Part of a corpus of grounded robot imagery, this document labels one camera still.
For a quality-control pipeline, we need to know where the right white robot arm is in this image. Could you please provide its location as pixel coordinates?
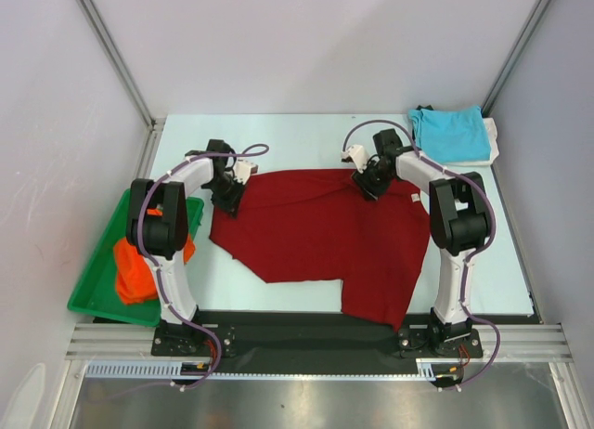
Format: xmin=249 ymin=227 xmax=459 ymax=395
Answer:
xmin=342 ymin=129 xmax=496 ymax=356

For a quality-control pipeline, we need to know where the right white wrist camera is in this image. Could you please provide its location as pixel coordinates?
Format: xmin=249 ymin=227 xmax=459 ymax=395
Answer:
xmin=341 ymin=145 xmax=370 ymax=174

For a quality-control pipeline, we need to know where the folded white t-shirt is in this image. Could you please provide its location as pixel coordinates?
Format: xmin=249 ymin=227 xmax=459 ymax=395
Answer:
xmin=437 ymin=118 xmax=499 ymax=166

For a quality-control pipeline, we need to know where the right aluminium corner post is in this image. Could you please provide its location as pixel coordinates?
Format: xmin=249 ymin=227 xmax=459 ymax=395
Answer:
xmin=482 ymin=0 xmax=554 ymax=116

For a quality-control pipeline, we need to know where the white slotted cable duct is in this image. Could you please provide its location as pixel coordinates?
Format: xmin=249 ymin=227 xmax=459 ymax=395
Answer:
xmin=85 ymin=360 xmax=436 ymax=382

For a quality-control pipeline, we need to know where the dark red t-shirt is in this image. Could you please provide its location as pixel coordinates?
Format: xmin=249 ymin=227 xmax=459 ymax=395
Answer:
xmin=210 ymin=169 xmax=430 ymax=329

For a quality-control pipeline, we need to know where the orange t-shirt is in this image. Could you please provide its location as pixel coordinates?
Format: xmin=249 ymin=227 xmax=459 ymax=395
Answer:
xmin=112 ymin=208 xmax=197 ymax=306

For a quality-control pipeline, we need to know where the aluminium corner post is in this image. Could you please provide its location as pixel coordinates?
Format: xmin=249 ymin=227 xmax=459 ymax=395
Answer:
xmin=64 ymin=0 xmax=155 ymax=129
xmin=482 ymin=0 xmax=554 ymax=116

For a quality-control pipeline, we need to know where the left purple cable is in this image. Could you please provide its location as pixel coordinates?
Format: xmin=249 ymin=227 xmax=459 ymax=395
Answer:
xmin=136 ymin=143 xmax=271 ymax=393

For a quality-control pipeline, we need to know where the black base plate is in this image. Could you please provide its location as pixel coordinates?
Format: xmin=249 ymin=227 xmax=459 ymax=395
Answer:
xmin=150 ymin=310 xmax=542 ymax=375

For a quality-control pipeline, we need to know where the folded cyan t-shirt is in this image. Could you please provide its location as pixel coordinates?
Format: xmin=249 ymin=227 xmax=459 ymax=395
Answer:
xmin=407 ymin=105 xmax=491 ymax=163

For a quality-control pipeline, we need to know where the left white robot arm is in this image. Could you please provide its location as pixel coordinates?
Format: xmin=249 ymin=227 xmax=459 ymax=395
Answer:
xmin=126 ymin=139 xmax=251 ymax=355

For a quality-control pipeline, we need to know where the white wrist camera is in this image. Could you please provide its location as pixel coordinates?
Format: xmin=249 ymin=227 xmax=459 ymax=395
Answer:
xmin=341 ymin=145 xmax=370 ymax=174
xmin=232 ymin=159 xmax=258 ymax=185

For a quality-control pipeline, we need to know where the aluminium front rail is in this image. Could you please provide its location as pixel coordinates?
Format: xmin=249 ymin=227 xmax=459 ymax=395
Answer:
xmin=65 ymin=323 xmax=573 ymax=363

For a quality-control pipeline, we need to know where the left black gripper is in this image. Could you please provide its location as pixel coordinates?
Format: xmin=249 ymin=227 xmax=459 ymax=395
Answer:
xmin=204 ymin=175 xmax=247 ymax=219

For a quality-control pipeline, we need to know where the left aluminium corner post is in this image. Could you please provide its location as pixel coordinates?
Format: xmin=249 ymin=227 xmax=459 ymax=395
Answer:
xmin=64 ymin=0 xmax=155 ymax=129

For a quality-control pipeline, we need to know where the green plastic tray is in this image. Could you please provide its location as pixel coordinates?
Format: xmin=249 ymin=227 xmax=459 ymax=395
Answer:
xmin=68 ymin=188 xmax=206 ymax=327

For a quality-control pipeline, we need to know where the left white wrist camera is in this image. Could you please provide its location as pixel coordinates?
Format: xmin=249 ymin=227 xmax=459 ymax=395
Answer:
xmin=232 ymin=159 xmax=258 ymax=185

